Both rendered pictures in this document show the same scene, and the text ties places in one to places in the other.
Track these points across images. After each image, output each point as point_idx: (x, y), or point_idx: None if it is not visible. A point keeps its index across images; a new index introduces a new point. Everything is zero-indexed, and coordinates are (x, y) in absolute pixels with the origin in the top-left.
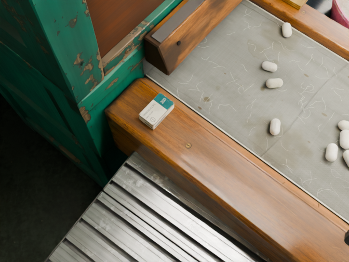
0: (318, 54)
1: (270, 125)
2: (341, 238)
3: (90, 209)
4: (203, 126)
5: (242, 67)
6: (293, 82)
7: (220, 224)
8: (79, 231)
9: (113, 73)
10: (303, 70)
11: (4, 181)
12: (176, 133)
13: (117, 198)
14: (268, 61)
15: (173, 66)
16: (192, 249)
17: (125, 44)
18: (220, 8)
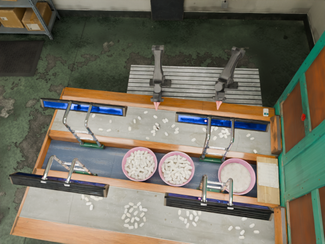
0: (243, 150)
1: None
2: (218, 110)
3: (260, 98)
4: (255, 115)
5: (257, 136)
6: (244, 139)
7: None
8: (259, 93)
9: (278, 108)
10: (244, 143)
11: None
12: (258, 111)
13: (258, 102)
14: (253, 141)
15: (270, 119)
16: (238, 102)
17: (281, 110)
18: (273, 136)
